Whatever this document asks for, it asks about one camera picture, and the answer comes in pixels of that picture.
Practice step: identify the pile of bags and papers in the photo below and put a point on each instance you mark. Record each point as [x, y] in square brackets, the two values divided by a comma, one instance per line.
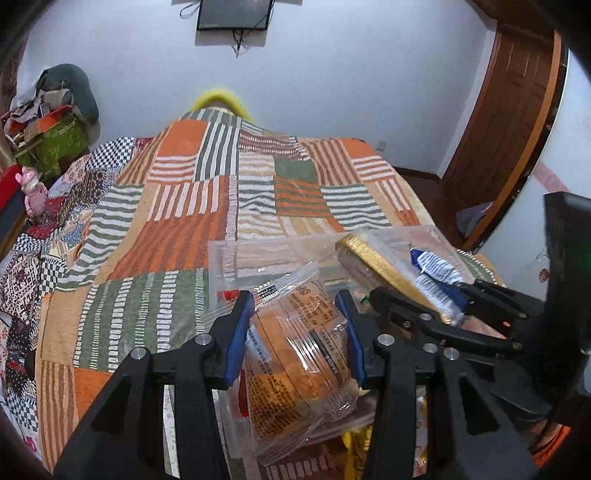
[32, 110]

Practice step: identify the grey plush pillow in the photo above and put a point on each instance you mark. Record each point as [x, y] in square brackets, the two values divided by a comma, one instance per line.
[76, 87]

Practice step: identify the small black wall monitor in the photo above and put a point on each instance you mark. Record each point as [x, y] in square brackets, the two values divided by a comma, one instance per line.
[233, 14]

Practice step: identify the blue white snack packet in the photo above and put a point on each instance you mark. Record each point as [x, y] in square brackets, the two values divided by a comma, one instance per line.
[429, 281]

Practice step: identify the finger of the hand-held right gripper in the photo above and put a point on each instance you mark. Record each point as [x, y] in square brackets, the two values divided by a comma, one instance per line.
[392, 304]
[455, 294]

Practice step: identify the yellow snack packet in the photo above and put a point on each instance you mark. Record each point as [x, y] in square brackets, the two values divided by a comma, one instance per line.
[358, 447]

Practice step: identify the green cardboard box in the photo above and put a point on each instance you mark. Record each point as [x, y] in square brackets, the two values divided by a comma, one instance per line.
[55, 143]

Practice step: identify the clear plastic container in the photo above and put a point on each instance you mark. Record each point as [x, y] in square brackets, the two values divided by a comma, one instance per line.
[258, 263]

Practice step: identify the pink toy figure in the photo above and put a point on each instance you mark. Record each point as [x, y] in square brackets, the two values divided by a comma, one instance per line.
[32, 189]

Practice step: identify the yellow foam tube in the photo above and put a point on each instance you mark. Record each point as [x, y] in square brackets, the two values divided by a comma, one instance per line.
[221, 97]

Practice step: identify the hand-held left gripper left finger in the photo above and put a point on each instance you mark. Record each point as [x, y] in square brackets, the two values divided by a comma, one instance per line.
[240, 337]

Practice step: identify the clear orange bread packet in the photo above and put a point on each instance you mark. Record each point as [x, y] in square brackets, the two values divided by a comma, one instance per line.
[295, 369]

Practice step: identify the striped patchwork blanket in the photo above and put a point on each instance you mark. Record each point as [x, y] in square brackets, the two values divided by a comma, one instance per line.
[184, 230]

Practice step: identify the brown wooden door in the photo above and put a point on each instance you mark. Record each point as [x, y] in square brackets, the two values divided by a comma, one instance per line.
[498, 138]

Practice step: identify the grey cloth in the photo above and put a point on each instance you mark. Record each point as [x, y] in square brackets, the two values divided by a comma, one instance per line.
[475, 219]

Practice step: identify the checkered patchwork quilt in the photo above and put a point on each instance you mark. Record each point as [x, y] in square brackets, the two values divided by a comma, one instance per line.
[27, 277]

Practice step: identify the white appliance with stickers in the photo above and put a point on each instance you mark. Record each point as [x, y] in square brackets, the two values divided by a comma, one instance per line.
[526, 272]

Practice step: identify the gold snack box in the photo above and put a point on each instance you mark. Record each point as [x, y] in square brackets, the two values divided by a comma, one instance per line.
[369, 256]

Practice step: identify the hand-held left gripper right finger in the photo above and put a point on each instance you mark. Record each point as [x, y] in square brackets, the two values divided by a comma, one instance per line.
[348, 332]

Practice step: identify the red box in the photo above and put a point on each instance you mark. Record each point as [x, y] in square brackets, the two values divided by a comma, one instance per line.
[9, 184]

